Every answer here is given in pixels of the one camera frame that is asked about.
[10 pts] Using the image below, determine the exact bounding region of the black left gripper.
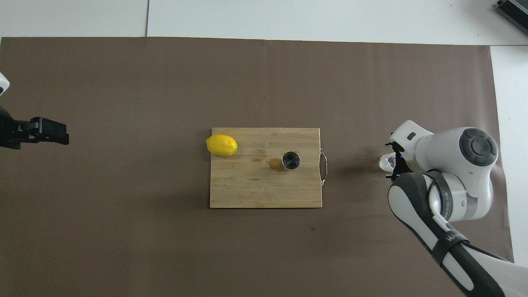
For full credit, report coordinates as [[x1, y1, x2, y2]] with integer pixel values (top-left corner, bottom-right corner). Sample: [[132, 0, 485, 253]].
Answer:
[[0, 105, 70, 150]]

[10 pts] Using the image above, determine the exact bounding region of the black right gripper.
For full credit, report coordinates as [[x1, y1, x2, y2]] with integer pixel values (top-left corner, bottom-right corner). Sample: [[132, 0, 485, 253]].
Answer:
[[385, 141, 410, 182]]

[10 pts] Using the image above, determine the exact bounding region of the small clear glass cup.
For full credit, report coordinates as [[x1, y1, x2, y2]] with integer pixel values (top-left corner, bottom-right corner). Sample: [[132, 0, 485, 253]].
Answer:
[[378, 152, 397, 172]]

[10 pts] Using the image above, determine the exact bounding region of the steel double jigger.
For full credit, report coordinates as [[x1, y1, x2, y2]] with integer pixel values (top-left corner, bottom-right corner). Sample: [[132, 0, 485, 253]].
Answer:
[[281, 151, 301, 172]]

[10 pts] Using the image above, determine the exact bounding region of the wooden cutting board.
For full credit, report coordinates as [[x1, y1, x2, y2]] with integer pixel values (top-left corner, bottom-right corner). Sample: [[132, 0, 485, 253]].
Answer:
[[210, 127, 328, 209]]

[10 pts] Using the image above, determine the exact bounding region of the brown table mat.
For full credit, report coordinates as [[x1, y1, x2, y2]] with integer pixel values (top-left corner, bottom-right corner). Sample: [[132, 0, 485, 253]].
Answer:
[[0, 36, 516, 297]]

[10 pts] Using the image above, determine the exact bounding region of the yellow lemon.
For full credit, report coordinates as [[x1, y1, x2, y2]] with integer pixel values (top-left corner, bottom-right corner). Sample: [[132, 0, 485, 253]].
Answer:
[[206, 134, 239, 157]]

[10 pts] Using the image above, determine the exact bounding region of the grey metal device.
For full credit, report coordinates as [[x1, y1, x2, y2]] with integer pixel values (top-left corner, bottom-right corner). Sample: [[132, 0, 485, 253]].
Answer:
[[495, 0, 528, 24]]

